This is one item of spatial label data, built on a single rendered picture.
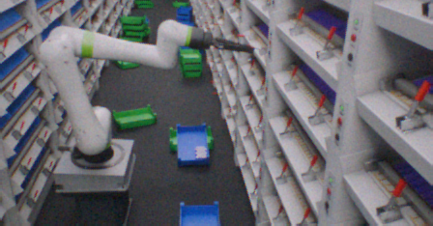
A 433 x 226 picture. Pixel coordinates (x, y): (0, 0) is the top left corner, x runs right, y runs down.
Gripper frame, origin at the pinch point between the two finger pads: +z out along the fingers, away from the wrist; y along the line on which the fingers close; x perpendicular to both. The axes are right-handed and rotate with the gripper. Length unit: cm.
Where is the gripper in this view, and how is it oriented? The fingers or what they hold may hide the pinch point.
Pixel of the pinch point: (245, 48)
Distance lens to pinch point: 180.3
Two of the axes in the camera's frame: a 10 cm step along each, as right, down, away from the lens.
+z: 9.7, 1.7, 2.0
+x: 2.3, -9.0, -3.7
